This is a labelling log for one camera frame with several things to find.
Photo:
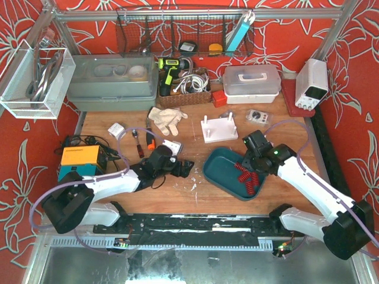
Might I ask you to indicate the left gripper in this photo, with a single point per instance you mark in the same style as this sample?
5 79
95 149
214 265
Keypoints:
180 167

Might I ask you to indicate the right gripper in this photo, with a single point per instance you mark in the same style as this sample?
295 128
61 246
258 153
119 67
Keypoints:
250 161

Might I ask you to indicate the orange black handled screwdriver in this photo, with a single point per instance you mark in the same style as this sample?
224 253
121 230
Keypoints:
150 138

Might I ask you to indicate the bagged white control box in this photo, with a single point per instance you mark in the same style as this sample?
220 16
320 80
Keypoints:
258 117

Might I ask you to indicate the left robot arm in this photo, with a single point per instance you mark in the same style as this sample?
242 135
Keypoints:
75 201

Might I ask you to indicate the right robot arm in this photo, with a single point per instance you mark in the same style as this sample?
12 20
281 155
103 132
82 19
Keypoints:
345 226

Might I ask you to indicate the red spring middle right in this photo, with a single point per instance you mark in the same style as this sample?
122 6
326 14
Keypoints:
255 179

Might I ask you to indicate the red spring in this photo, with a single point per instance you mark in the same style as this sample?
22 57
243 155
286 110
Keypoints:
255 179
240 167
244 177
250 188

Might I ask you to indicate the red spring middle left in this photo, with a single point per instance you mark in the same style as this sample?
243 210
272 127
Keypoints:
244 177

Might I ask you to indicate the red spring lower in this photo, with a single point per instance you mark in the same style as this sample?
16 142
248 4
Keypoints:
250 188

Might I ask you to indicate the red spring upper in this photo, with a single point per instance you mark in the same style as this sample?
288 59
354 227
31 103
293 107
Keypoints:
240 167

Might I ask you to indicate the teal plastic tray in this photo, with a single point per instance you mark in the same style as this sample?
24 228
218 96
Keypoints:
219 169

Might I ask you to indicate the white work glove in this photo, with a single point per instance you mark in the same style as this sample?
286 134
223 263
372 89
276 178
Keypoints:
166 120

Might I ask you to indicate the woven basket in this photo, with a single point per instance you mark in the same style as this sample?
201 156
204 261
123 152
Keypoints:
173 101

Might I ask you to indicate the orange power cube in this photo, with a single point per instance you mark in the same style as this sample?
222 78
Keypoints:
219 99

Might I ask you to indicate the small white adapter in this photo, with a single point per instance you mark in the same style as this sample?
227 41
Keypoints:
117 131

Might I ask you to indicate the white plastic toolbox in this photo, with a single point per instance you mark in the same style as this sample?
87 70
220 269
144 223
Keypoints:
251 84

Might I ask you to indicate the red mat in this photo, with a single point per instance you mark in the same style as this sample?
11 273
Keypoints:
288 88

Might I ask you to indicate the white power supply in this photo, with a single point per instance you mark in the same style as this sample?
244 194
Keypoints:
311 84

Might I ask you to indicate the orange teal device box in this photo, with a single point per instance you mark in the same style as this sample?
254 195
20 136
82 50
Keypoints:
85 160

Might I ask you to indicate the grey storage box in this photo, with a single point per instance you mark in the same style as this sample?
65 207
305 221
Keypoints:
110 82

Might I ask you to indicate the yellow tape measure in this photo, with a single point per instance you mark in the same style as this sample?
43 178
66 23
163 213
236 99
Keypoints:
215 49

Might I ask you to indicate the blue white tool case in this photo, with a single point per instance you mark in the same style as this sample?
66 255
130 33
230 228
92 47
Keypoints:
237 34

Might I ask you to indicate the clear acrylic box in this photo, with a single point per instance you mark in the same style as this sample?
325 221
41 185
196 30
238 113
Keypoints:
35 81

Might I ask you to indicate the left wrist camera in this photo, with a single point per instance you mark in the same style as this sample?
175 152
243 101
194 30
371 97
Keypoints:
174 146

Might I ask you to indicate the white four-peg base plate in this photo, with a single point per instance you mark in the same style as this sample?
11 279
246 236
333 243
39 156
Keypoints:
219 129

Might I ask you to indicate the red handled small ratchet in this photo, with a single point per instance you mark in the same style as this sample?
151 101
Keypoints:
138 145

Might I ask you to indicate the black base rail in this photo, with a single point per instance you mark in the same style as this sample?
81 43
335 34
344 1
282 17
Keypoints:
195 230

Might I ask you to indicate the black cable duct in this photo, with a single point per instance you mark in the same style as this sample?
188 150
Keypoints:
332 166

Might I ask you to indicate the green yellow cordless drill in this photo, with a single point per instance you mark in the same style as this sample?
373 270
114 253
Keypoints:
171 67

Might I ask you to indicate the black wire basket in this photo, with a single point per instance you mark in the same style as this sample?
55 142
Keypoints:
158 31

